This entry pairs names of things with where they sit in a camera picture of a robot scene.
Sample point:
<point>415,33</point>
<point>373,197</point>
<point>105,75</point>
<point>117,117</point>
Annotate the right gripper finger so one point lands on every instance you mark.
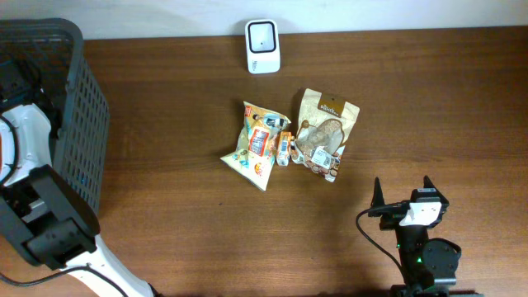
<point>428,183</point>
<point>378,197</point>

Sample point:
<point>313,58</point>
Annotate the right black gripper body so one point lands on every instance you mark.
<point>393,209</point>

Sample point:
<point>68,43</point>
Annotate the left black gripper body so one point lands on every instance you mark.
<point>14,77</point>

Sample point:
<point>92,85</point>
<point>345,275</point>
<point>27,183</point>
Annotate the small orange box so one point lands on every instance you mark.
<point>283,149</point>

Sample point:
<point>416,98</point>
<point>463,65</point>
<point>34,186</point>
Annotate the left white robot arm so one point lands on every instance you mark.
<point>42,216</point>

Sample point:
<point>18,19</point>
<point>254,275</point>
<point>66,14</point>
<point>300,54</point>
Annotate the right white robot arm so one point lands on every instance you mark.
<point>427,265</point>

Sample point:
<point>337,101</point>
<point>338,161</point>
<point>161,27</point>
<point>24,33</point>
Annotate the dark grey plastic basket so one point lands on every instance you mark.
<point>53,48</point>

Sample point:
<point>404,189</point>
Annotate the beige snack pouch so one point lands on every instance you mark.
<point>325,122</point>

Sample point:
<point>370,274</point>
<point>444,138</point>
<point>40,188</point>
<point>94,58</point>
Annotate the white barcode scanner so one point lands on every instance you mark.
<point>262,46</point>

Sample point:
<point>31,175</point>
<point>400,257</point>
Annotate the yellow wet wipes pack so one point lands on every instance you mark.
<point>255,154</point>

